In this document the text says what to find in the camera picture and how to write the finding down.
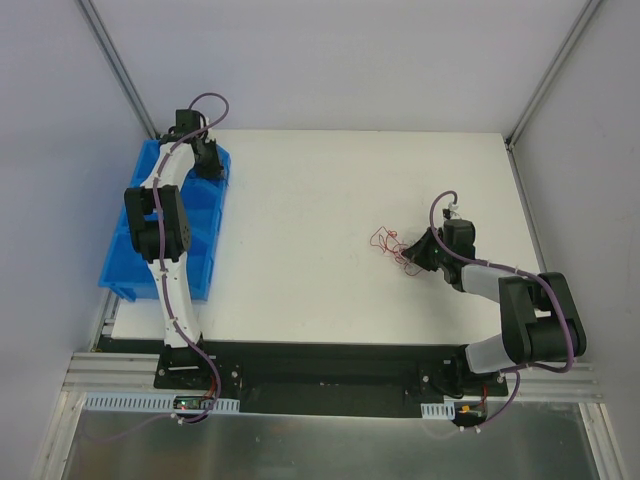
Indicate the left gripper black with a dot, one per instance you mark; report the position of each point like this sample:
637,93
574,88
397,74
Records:
209,163

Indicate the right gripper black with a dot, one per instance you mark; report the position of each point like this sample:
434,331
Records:
430,248

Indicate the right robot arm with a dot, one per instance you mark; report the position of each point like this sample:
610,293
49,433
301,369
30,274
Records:
539,320

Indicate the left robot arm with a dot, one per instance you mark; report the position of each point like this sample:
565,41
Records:
160,232

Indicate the right white cable duct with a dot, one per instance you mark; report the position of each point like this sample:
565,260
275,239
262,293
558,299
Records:
438,411

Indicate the white cable duct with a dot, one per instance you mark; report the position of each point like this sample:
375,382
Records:
438,411
158,403

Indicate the left aluminium frame post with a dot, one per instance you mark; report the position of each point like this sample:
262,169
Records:
109,50

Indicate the aluminium frame post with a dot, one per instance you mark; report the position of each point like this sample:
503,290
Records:
109,50
567,47

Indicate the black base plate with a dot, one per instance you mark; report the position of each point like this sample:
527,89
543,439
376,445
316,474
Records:
386,381

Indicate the left white cable duct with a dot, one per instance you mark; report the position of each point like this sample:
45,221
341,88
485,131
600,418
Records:
158,403

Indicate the right aluminium frame post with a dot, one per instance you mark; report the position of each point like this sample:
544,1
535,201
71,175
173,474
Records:
567,47

